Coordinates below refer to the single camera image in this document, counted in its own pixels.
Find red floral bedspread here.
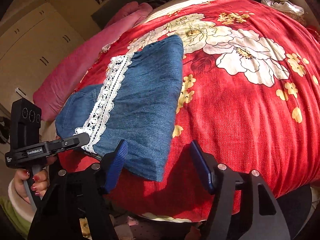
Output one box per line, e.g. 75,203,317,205
58,0,320,223

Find striped pillow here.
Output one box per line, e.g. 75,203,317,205
146,0,172,9

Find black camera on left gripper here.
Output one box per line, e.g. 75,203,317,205
10,98,42,150

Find blue denim pants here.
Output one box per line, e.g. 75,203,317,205
55,35,183,181

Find floral laundry basket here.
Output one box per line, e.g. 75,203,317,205
261,0,305,16

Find cream wardrobe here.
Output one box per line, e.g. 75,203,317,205
1,2,84,111

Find left hand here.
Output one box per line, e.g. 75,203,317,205
13,154,59,204

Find pink rolled blanket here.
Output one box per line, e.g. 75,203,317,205
33,2,152,122

